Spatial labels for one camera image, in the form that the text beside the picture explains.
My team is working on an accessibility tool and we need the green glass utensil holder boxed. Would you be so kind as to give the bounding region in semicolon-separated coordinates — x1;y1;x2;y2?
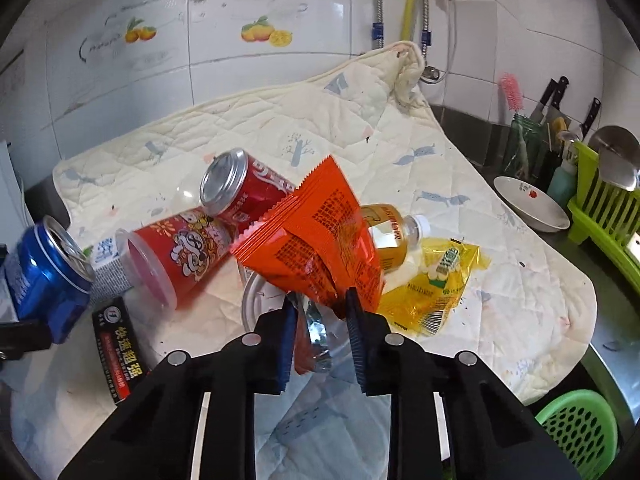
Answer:
502;114;551;181

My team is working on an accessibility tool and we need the pink bottle brush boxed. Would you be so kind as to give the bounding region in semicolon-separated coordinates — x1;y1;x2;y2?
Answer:
500;73;526;117

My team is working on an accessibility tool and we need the metal flexible hose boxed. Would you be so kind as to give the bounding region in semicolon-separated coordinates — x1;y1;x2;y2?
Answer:
372;0;386;51
419;0;442;85

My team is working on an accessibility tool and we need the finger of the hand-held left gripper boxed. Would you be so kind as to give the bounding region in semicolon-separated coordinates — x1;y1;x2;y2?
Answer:
0;245;53;361

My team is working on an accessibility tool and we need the silver foil wrapper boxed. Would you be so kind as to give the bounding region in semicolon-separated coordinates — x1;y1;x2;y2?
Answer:
294;302;351;376

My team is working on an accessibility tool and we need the yellow plastic wrapper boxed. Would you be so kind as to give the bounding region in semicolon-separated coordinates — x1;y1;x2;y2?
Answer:
377;237;493;336

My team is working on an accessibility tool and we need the yellow tea bottle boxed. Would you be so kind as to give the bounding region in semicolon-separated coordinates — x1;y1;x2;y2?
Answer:
361;203;432;276

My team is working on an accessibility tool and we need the orange snack packet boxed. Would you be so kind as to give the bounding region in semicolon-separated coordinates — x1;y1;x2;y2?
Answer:
230;155;386;321

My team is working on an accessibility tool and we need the red snack packet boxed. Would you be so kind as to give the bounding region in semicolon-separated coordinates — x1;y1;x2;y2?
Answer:
115;208;241;311

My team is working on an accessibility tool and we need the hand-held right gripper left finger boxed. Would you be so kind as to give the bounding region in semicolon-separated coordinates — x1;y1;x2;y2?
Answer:
57;296;301;480

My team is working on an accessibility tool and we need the red soda can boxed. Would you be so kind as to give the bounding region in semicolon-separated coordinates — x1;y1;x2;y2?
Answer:
199;148;297;233

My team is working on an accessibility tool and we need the black battery box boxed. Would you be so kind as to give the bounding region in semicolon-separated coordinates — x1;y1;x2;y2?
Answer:
91;296;146;403

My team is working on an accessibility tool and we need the teal bottle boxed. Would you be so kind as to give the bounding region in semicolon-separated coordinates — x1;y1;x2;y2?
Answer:
546;147;578;206

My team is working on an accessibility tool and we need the yellow hose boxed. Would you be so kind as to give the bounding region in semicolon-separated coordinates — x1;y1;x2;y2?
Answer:
400;0;427;43

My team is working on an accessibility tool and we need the green dish rack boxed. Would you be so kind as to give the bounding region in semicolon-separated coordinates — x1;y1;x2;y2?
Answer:
566;141;640;293

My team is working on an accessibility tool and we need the green plastic basket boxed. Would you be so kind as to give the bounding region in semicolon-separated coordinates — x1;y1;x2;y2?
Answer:
535;389;618;480

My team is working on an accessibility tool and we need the black-handled knife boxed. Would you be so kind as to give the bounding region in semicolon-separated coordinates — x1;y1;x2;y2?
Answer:
579;97;602;140
547;76;570;123
530;79;559;123

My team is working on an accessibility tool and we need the cream quilted mat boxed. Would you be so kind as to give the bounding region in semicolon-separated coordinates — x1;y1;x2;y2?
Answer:
10;40;598;480

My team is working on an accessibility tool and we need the white bowl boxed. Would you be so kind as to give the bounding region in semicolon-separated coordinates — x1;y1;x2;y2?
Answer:
492;176;571;233

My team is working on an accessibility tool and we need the white drink carton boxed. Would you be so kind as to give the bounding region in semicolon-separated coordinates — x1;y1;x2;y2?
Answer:
82;235;136;306

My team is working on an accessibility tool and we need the white appliance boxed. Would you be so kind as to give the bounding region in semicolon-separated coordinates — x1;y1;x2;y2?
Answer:
0;140;35;231

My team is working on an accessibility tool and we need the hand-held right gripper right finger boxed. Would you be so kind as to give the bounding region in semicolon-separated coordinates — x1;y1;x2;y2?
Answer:
345;287;583;480

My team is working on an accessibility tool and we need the blue soda can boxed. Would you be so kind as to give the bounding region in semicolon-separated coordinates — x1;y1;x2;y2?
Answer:
12;215;97;345

